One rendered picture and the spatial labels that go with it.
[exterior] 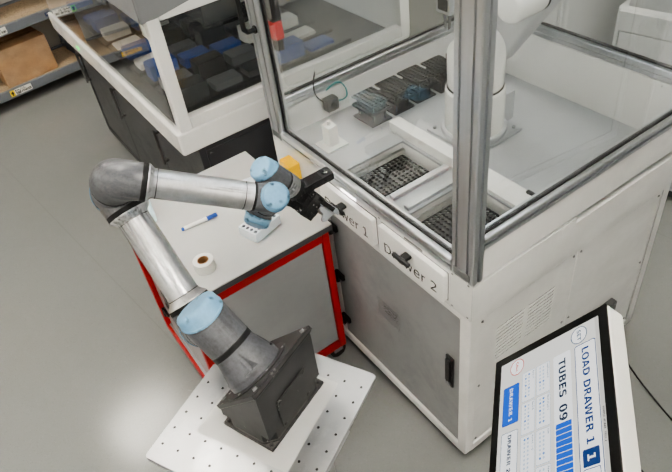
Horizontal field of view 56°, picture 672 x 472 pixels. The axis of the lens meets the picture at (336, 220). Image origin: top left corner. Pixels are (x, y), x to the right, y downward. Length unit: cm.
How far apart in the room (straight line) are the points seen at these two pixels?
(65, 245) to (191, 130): 142
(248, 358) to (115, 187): 51
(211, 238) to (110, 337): 106
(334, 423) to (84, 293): 201
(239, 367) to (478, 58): 87
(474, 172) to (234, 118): 141
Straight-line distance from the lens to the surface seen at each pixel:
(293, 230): 219
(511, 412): 141
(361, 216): 196
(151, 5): 236
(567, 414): 129
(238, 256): 214
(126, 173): 157
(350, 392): 173
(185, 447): 174
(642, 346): 289
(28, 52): 539
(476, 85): 133
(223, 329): 153
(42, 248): 383
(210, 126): 261
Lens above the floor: 219
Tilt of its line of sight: 40 degrees down
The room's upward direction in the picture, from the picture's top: 8 degrees counter-clockwise
